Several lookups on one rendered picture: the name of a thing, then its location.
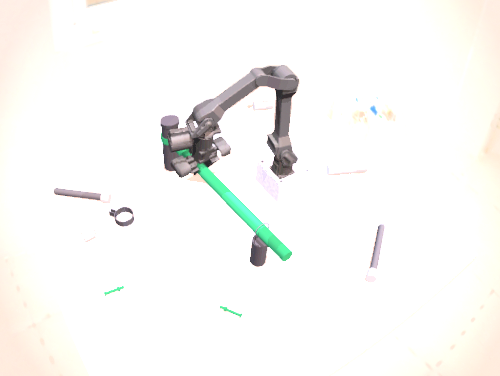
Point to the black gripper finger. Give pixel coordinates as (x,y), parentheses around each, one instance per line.
(194,171)
(211,161)

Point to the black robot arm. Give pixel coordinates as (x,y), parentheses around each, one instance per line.
(211,111)

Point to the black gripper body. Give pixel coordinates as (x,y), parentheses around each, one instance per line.
(183,168)

